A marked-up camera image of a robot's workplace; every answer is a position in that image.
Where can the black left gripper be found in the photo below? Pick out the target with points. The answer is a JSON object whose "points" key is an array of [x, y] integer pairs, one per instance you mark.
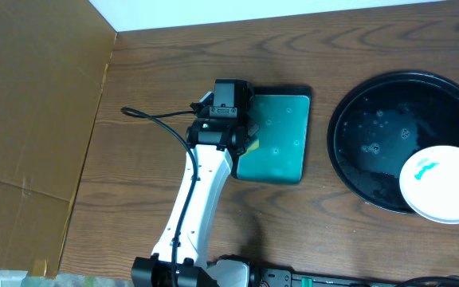
{"points": [[248, 133]]}

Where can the green scouring pad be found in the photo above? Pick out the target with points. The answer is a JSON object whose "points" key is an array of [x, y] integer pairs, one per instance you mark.
{"points": [[253, 144]]}

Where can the white plate with green stain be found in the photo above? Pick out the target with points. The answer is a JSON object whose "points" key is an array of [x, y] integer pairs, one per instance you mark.
{"points": [[429, 183]]}

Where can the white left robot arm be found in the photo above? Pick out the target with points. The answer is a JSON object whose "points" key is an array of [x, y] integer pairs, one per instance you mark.
{"points": [[179, 258]]}

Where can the black rectangular soap water tray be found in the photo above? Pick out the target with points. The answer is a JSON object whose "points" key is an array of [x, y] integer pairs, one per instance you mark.
{"points": [[282, 114]]}

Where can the round black tray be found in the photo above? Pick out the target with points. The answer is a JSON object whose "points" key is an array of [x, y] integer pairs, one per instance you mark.
{"points": [[381, 123]]}

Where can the brown cardboard panel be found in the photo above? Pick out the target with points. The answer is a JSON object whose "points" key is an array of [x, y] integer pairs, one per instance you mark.
{"points": [[53, 61]]}

